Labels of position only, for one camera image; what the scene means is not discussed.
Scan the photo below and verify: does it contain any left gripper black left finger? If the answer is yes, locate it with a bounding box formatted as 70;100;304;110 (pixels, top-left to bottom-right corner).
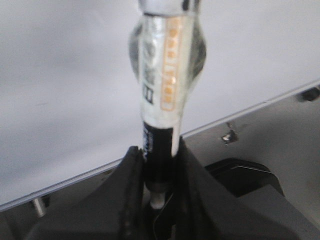
26;146;145;240

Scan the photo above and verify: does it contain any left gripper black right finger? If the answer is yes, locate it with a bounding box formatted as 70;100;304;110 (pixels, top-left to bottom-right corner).
175;142;310;240

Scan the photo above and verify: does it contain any white and black whiteboard marker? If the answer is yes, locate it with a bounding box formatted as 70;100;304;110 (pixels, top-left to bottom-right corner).
128;0;206;210

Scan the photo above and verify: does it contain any black stand base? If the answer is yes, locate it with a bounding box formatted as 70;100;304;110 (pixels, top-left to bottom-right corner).
205;158;285;198

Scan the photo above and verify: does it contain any white whiteboard with aluminium frame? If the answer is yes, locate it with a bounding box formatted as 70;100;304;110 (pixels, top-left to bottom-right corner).
0;0;320;210

